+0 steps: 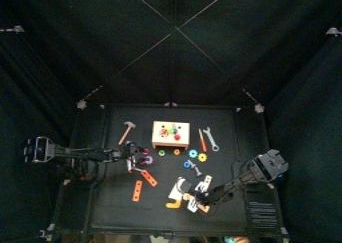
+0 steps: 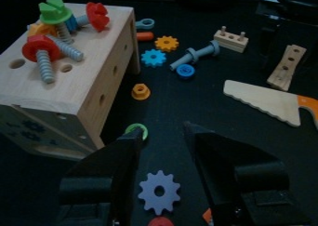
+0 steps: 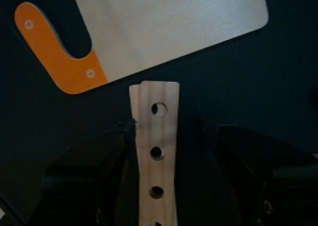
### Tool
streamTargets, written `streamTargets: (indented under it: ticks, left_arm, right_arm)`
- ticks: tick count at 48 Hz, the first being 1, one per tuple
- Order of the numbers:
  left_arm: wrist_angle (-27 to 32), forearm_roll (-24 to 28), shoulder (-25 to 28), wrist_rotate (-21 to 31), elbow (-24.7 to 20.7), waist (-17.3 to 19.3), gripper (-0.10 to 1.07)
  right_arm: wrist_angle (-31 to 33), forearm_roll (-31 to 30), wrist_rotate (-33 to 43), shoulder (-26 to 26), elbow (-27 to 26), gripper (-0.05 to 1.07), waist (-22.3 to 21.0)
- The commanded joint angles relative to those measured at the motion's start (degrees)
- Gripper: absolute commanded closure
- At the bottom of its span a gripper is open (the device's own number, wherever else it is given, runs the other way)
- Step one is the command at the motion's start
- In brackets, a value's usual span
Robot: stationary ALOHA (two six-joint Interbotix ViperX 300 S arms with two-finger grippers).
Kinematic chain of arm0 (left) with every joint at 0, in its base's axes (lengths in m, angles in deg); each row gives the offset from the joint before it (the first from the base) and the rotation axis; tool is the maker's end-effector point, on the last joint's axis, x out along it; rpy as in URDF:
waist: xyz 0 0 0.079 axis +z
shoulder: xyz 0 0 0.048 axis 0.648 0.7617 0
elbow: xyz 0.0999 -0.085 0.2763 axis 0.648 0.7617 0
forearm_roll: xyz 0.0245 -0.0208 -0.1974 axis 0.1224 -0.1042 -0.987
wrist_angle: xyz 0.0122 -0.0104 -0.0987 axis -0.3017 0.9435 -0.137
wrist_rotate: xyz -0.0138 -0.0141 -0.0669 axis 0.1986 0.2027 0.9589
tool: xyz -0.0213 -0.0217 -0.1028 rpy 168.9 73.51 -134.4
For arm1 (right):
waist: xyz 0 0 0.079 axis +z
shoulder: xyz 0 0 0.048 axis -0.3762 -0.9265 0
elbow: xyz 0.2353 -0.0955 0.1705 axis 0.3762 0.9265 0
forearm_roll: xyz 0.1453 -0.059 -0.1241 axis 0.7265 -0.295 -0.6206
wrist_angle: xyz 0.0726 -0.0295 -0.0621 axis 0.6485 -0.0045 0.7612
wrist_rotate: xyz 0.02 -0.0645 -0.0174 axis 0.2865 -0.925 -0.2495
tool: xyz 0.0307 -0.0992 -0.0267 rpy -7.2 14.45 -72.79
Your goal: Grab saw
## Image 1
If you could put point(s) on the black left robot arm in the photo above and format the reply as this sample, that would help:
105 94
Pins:
67 152

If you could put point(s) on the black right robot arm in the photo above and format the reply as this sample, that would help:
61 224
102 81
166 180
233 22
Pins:
259 172

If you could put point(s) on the red toy nut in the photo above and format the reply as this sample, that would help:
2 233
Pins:
146 151

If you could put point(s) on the purple toy gear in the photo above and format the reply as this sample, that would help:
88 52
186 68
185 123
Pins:
149 160

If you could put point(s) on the white perforated toy strip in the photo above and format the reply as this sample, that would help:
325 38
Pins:
201 187

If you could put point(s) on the green toy nut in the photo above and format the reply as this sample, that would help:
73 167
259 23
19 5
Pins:
162 152

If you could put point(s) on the orange perforated toy strip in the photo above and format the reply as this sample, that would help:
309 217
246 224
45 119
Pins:
149 178
137 190

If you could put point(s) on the grey toy bolt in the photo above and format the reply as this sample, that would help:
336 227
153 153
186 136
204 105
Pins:
196 168

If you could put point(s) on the blue toy nut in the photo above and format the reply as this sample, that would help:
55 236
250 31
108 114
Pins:
188 164

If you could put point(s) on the orange toy nut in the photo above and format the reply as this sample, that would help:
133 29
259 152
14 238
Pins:
177 151

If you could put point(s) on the wooden toy tool box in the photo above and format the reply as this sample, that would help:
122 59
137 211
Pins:
172 134

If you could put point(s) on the yellow toy gear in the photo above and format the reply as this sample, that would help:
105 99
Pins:
202 157

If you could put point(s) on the blue toy gear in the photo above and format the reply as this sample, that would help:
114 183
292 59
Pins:
193 153

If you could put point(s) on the orange toy screwdriver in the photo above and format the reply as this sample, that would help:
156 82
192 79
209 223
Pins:
202 141

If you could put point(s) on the grey toy wrench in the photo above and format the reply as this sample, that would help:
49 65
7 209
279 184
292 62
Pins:
210 138

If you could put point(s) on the grey frame corner bracket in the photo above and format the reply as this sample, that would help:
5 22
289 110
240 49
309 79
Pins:
260 107
17 29
45 234
82 104
170 104
333 31

